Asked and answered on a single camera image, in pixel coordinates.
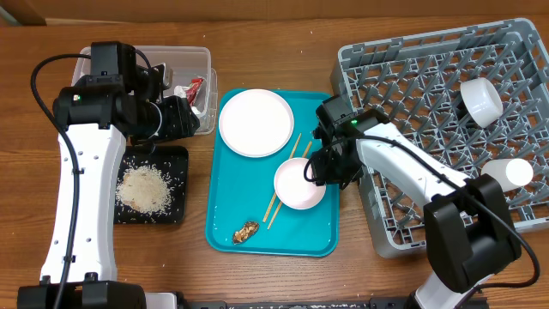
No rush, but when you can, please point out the brown food scrap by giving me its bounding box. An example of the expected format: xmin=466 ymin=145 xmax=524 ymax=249
xmin=232 ymin=221 xmax=260 ymax=245

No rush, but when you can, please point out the wooden chopstick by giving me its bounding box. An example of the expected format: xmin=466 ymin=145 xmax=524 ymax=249
xmin=262 ymin=134 xmax=302 ymax=223
xmin=267 ymin=141 xmax=314 ymax=231

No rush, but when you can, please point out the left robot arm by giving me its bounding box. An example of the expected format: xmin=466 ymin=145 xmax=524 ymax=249
xmin=17 ymin=69 xmax=198 ymax=308

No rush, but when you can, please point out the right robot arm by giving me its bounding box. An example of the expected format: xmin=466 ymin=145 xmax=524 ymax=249
xmin=304 ymin=106 xmax=527 ymax=308

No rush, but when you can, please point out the small white cup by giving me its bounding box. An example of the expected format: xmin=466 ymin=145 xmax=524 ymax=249
xmin=481 ymin=158 xmax=534 ymax=192

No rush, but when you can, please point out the wooden chopstick left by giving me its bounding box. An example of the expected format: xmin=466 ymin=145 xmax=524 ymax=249
xmin=262 ymin=134 xmax=302 ymax=223

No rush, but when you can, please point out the clear plastic bin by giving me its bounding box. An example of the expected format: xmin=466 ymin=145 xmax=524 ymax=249
xmin=53 ymin=46 xmax=216 ymax=143

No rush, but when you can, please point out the red snack wrapper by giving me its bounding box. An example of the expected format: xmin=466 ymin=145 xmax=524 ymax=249
xmin=183 ymin=76 xmax=205 ymax=106

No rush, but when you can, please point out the black tray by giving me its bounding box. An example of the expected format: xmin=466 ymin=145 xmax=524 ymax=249
xmin=114 ymin=146 xmax=189 ymax=224

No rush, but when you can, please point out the pink bowl with rice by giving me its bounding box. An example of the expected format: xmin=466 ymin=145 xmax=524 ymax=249
xmin=273 ymin=157 xmax=327 ymax=211

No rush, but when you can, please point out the pile of rice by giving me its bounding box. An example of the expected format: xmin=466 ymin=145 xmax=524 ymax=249
xmin=116 ymin=166 xmax=173 ymax=214

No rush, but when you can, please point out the wooden chopstick right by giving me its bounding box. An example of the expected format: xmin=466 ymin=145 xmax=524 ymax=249
xmin=267 ymin=141 xmax=314 ymax=231

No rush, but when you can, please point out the teal serving tray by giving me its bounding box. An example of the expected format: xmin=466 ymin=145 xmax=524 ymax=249
xmin=205 ymin=90 xmax=340 ymax=258

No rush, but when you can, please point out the grey bowl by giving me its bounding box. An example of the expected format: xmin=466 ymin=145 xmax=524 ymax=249
xmin=460 ymin=77 xmax=504 ymax=128

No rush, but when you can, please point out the large pink plate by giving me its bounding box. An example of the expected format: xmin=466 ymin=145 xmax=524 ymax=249
xmin=219 ymin=89 xmax=294 ymax=158

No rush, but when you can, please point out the grey dish rack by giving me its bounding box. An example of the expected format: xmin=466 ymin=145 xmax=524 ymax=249
xmin=331 ymin=18 xmax=548 ymax=233

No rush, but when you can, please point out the white napkin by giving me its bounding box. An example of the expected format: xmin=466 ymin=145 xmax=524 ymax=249
xmin=173 ymin=85 xmax=201 ymax=115

